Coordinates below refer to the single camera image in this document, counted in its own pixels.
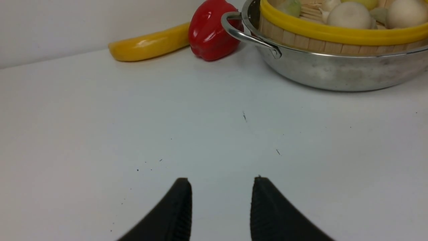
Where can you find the small green dumpling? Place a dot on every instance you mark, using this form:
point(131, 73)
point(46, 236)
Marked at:
point(379, 14)

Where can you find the yellow banana-shaped squash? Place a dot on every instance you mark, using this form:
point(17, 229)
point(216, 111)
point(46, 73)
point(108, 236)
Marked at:
point(150, 46)

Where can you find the white round bun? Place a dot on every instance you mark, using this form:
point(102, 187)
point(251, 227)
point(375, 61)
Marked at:
point(406, 13)
point(352, 15)

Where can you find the stainless steel pot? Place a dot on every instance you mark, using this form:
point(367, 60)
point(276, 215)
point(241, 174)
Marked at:
point(335, 72)

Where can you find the red bell pepper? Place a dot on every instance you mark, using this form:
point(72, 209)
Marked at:
point(207, 38)

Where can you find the yellow-green round bun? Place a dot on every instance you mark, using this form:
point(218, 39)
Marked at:
point(369, 4)

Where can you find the pale dumpling near rim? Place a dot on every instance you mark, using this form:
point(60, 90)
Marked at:
point(326, 7)

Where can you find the bamboo steamer basket yellow rim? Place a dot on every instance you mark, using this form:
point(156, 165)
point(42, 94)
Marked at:
point(308, 32)

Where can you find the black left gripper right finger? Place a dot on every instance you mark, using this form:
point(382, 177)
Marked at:
point(274, 218)

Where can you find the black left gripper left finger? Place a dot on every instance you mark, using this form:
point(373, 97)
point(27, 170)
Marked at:
point(169, 220)

